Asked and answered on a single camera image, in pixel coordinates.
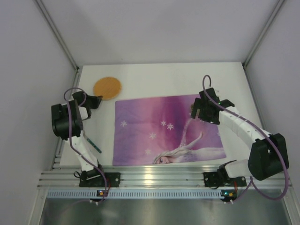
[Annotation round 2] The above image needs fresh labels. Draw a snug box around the orange round woven plate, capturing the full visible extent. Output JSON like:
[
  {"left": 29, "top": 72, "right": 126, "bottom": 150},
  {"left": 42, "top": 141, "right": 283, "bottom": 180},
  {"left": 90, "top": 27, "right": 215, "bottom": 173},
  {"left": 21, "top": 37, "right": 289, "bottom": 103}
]
[{"left": 93, "top": 77, "right": 122, "bottom": 100}]

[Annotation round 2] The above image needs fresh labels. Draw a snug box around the green handled spoon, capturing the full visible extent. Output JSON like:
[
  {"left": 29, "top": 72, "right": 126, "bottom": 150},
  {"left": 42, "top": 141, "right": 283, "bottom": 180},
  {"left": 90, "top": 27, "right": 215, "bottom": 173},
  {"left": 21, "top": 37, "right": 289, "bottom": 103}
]
[{"left": 86, "top": 137, "right": 102, "bottom": 154}]

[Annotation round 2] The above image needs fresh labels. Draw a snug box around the purple Frozen placemat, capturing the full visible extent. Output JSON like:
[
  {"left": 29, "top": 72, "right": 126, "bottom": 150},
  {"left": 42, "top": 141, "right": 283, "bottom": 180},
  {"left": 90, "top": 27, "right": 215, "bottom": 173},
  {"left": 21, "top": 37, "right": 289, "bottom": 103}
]
[{"left": 112, "top": 95, "right": 226, "bottom": 165}]

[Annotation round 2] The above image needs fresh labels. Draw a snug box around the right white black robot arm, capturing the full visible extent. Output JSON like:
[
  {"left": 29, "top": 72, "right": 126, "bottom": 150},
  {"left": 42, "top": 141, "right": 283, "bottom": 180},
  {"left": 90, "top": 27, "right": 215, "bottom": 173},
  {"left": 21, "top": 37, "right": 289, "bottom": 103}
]
[{"left": 191, "top": 88, "right": 289, "bottom": 180}]

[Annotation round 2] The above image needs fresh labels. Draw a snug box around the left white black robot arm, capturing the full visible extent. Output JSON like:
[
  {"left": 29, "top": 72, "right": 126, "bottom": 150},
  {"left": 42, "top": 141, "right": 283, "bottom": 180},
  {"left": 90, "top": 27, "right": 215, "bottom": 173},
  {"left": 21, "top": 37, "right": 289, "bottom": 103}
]
[{"left": 51, "top": 90, "right": 104, "bottom": 180}]

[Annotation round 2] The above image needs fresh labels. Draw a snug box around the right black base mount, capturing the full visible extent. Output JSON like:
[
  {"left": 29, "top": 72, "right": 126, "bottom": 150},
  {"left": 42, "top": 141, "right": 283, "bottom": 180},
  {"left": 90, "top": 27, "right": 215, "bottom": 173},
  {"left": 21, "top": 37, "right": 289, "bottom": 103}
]
[{"left": 203, "top": 172, "right": 247, "bottom": 189}]

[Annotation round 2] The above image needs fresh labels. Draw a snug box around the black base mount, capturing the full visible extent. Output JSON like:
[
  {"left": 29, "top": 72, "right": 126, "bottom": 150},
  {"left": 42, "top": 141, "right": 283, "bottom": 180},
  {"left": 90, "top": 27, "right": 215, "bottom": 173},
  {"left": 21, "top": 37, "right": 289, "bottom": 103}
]
[
  {"left": 203, "top": 172, "right": 247, "bottom": 189},
  {"left": 79, "top": 171, "right": 121, "bottom": 188}
]

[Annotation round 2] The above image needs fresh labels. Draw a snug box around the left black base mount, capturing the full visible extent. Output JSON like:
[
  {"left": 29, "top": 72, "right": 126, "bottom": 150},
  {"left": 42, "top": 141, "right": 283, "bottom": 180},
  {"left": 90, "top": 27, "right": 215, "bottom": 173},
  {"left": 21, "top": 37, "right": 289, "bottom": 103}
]
[{"left": 79, "top": 171, "right": 121, "bottom": 188}]

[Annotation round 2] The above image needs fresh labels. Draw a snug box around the aluminium rail beam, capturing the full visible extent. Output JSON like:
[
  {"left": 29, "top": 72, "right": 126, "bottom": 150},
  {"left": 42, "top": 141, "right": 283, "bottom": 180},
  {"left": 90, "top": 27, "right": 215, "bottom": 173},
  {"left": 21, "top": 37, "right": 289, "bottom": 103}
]
[{"left": 37, "top": 165, "right": 293, "bottom": 188}]

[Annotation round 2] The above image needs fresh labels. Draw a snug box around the white slotted cable duct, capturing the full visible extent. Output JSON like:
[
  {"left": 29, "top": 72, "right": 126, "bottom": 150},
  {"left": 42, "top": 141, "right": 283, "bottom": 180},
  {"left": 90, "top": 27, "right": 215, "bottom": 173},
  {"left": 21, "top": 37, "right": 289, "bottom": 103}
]
[{"left": 47, "top": 189, "right": 236, "bottom": 199}]

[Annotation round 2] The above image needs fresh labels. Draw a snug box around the left aluminium frame post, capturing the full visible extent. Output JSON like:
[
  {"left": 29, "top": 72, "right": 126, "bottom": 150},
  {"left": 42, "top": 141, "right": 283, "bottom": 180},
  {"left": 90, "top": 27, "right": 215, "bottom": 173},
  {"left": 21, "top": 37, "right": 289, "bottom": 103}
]
[{"left": 35, "top": 0, "right": 79, "bottom": 71}]

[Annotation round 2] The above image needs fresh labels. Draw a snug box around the aluminium frame post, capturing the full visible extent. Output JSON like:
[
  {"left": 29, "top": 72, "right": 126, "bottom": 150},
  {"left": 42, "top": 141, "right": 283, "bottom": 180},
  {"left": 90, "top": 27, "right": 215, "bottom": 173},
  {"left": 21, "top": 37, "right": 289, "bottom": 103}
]
[
  {"left": 242, "top": 0, "right": 288, "bottom": 68},
  {"left": 35, "top": 0, "right": 79, "bottom": 71}
]

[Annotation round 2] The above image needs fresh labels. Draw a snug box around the right aluminium frame post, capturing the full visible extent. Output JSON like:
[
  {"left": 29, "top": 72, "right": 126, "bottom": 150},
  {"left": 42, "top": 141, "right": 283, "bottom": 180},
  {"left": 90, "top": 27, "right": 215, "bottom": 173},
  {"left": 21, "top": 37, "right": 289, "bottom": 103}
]
[{"left": 242, "top": 0, "right": 288, "bottom": 68}]

